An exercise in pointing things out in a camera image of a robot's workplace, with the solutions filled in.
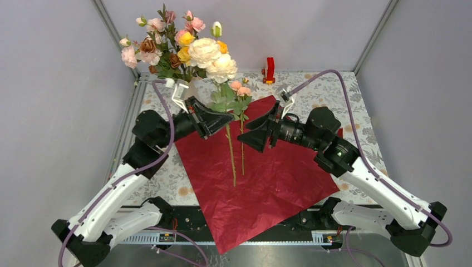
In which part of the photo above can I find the peach rose stem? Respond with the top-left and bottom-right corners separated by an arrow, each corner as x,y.
229,77 -> 254,176

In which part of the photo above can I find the dusty pink brown rose stem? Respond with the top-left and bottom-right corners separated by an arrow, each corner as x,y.
155,5 -> 198,80

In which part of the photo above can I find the red yellow toy block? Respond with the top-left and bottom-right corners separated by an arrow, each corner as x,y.
261,57 -> 276,85

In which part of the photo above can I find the beige ceramic vase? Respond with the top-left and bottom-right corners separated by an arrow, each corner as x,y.
181,79 -> 200,101

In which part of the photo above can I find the yellow rose stem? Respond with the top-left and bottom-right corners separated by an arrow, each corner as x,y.
177,32 -> 229,82

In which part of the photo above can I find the floral patterned tablecloth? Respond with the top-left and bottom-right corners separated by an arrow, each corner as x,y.
123,72 -> 387,209

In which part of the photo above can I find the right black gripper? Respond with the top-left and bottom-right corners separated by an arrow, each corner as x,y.
237,100 -> 323,152

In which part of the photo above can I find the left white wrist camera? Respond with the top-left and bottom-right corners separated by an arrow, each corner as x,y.
165,78 -> 189,113

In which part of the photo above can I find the red wrapping paper sheet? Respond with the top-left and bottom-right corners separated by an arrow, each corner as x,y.
174,95 -> 341,255

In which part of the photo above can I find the cream white rose stem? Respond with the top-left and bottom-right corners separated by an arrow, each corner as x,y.
188,21 -> 239,188

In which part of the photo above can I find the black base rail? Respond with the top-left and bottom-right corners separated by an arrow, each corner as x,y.
138,199 -> 357,244

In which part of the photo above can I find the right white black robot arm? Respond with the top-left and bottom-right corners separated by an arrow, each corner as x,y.
238,103 -> 447,257

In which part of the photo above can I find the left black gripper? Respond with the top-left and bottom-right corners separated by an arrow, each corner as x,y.
156,96 -> 235,149

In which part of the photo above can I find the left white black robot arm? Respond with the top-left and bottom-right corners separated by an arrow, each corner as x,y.
51,97 -> 233,266

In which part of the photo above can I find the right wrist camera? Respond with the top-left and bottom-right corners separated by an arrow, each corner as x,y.
275,86 -> 296,118

